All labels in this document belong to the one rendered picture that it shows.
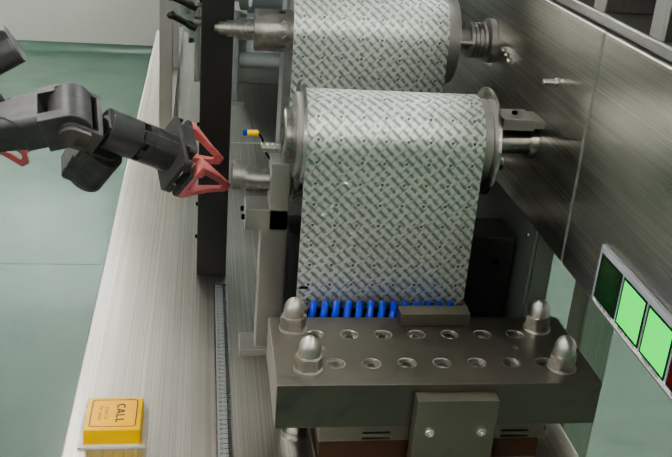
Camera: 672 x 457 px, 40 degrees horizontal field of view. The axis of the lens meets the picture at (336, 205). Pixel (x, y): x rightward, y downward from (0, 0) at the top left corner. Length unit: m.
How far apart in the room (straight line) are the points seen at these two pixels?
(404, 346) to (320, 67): 0.45
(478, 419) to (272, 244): 0.39
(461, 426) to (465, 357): 0.09
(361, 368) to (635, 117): 0.43
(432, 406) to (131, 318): 0.56
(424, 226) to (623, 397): 2.00
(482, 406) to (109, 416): 0.47
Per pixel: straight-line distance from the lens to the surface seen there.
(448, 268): 1.27
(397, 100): 1.21
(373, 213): 1.21
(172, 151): 1.31
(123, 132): 1.28
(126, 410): 1.23
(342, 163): 1.18
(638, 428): 3.03
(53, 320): 3.30
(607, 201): 1.08
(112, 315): 1.49
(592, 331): 1.56
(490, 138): 1.22
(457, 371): 1.15
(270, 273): 1.32
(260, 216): 1.27
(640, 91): 1.03
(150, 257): 1.67
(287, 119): 1.19
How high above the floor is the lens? 1.64
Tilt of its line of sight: 23 degrees down
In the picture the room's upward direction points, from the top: 5 degrees clockwise
